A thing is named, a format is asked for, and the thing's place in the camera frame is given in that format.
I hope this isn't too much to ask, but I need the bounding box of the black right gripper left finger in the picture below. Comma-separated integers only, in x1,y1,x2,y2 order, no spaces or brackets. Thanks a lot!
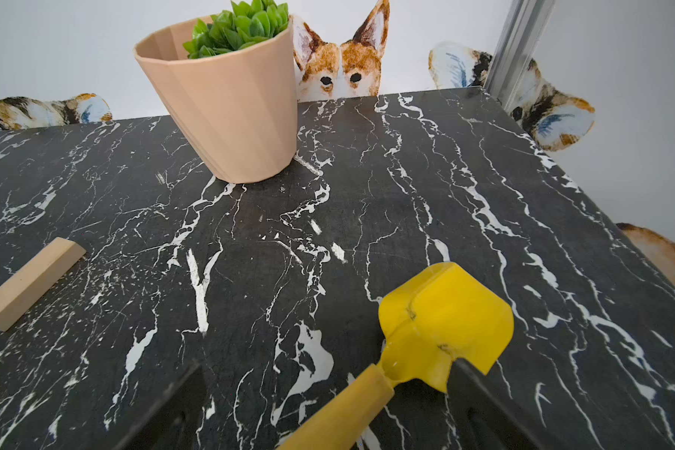
114,361,207,449

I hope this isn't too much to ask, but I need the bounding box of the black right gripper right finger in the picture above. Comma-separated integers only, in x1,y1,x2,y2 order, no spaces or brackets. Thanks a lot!
447,359,546,449

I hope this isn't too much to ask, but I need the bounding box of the natural wood block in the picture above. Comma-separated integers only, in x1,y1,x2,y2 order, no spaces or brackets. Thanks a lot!
0,237,86,332

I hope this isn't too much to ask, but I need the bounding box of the yellow toy shovel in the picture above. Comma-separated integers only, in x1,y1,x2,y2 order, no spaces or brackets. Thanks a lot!
283,262,514,449

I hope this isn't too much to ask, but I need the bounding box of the beige plant pot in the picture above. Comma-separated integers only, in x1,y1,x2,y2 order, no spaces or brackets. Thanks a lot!
133,21,297,184

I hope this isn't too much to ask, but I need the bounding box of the green succulent plant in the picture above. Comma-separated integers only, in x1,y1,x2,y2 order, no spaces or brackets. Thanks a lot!
183,0,290,59

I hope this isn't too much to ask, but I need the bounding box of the aluminium frame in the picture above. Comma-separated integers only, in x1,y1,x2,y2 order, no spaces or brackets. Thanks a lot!
484,0,556,111

